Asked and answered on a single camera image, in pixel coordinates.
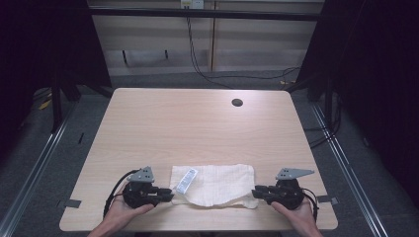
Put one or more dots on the black metal stand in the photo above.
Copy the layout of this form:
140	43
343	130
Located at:
56	108

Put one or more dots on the person's left hand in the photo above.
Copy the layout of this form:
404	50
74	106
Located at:
120	214

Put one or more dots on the black curtain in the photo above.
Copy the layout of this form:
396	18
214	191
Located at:
378	82
39	49

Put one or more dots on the white wall power outlet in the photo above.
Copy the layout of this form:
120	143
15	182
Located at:
192	4

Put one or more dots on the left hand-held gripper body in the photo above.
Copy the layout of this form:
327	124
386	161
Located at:
140	196

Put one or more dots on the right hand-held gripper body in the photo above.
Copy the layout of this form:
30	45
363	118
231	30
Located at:
288	196

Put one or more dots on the cream white cloth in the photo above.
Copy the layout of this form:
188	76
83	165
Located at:
217	184

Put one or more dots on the grey tape piece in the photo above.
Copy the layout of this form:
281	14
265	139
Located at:
327	199
73	203

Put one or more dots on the black horizontal metal bar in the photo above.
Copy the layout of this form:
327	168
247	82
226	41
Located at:
204	14

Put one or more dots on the yellow floor tape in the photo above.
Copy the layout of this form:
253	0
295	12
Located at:
45	104

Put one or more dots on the small black floor tape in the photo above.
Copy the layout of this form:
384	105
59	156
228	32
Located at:
81	138

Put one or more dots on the aluminium floor rail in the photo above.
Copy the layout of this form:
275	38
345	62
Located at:
36	168
349	171

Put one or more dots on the person's right hand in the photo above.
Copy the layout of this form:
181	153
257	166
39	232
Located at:
298	217

